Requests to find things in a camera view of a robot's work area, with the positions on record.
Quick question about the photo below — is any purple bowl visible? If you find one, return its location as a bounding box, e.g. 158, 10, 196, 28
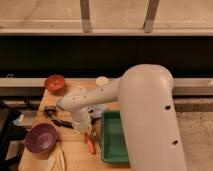
25, 123, 57, 154

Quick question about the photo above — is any white cup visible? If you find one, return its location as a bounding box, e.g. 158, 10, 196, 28
96, 76, 109, 86

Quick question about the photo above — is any black handled brush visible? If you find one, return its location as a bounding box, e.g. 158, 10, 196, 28
44, 106, 73, 128

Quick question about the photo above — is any green plastic tray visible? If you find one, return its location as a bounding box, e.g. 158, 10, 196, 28
101, 111, 129, 164

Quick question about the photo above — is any red orange bowl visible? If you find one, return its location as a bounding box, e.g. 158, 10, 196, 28
44, 75, 65, 93

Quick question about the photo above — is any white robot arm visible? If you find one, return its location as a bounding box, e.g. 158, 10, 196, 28
57, 64, 187, 171

